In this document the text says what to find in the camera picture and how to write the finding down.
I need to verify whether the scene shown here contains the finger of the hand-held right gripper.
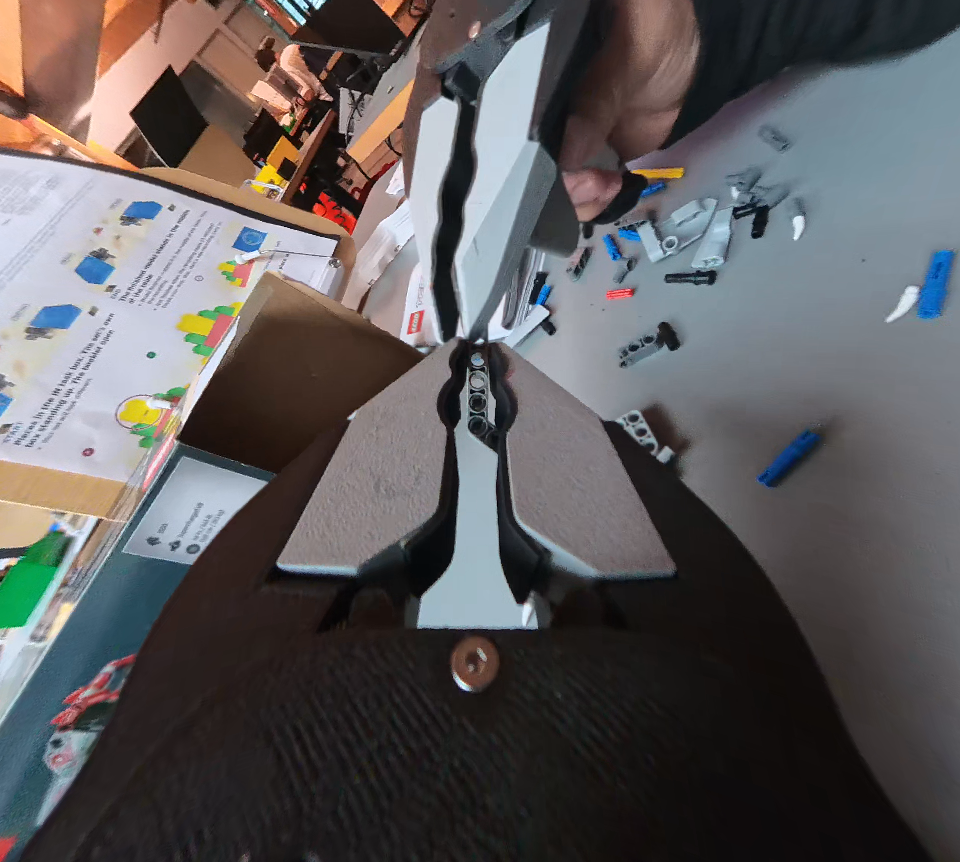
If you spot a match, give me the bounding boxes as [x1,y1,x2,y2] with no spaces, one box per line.
[453,21,584,340]
[414,95,479,346]

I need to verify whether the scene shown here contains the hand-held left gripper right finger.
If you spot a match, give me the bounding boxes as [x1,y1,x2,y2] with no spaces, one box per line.
[495,343,678,606]

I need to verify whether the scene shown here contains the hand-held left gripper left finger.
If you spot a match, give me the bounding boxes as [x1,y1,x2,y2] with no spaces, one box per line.
[276,342,460,602]

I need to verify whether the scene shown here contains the dark grey lego beam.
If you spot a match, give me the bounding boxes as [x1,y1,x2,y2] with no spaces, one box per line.
[462,345,502,442]

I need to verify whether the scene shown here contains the short pale grey lego beam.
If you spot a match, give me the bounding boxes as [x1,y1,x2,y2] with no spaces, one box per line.
[615,410,678,463]

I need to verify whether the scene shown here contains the white lego instruction booklet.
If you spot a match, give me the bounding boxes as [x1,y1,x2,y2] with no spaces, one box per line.
[399,262,558,355]

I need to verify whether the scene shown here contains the opened cardboard lego set box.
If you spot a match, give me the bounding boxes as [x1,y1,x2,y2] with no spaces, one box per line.
[0,273,426,862]

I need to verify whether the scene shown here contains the cluster of small lego pieces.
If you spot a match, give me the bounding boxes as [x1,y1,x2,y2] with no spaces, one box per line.
[566,161,813,302]

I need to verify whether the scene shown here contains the blue lego pin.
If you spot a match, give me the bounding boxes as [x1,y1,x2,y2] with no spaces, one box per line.
[756,429,824,487]

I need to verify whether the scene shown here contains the blue lego connector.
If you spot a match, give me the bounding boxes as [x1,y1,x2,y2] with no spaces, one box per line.
[917,250,956,320]

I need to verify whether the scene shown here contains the person's right hand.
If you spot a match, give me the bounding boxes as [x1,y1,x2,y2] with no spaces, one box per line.
[561,0,704,226]

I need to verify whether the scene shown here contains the grey beam with black pin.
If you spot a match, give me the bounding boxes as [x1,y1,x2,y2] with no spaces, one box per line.
[618,321,681,369]

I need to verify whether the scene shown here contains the yellow bin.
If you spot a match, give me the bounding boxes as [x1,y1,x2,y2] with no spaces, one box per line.
[249,135,303,197]

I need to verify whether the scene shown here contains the black monitor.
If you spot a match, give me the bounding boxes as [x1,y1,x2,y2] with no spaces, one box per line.
[129,65,212,168]

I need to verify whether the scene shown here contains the printed instruction sheet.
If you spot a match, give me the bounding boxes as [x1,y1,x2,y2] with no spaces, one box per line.
[0,150,345,482]

